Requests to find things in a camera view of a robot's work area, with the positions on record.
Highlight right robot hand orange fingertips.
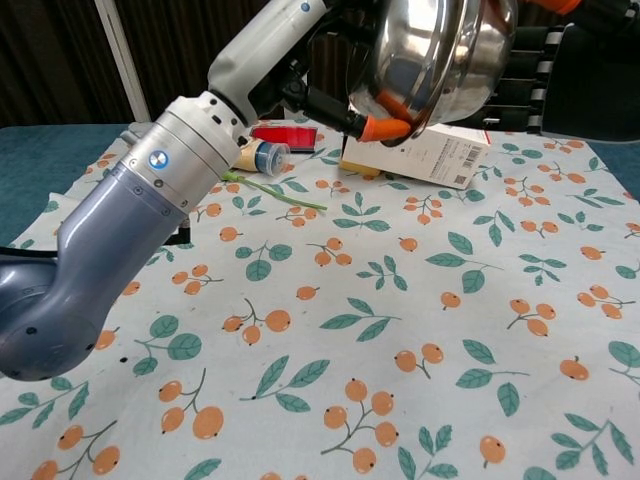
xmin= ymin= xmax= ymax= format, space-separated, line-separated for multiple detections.
xmin=482 ymin=0 xmax=640 ymax=146

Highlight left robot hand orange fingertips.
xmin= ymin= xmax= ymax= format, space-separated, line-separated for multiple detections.
xmin=207 ymin=0 xmax=416 ymax=146

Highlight stainless steel bowl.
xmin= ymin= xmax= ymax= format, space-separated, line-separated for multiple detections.
xmin=424 ymin=0 xmax=519 ymax=126
xmin=346 ymin=0 xmax=482 ymax=146

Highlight floral tablecloth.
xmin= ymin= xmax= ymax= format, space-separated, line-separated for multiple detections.
xmin=0 ymin=115 xmax=640 ymax=480

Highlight red stamp pad black case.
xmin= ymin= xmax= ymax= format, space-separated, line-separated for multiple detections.
xmin=248 ymin=125 xmax=320 ymax=154

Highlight mayonnaise squeeze bottle blue cap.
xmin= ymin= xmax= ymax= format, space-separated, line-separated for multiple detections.
xmin=234 ymin=139 xmax=292 ymax=177

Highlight artificial pink tulip green stem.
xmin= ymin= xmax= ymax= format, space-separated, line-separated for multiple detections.
xmin=223 ymin=170 xmax=329 ymax=211

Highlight yellow sponge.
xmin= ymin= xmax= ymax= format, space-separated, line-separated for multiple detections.
xmin=338 ymin=158 xmax=382 ymax=179

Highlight white cardboard product box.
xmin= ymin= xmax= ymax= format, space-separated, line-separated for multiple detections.
xmin=341 ymin=122 xmax=492 ymax=191

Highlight dark pleated curtain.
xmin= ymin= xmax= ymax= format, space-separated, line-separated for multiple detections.
xmin=0 ymin=0 xmax=381 ymax=126

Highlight white frame post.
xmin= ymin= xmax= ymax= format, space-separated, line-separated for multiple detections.
xmin=93 ymin=0 xmax=152 ymax=124

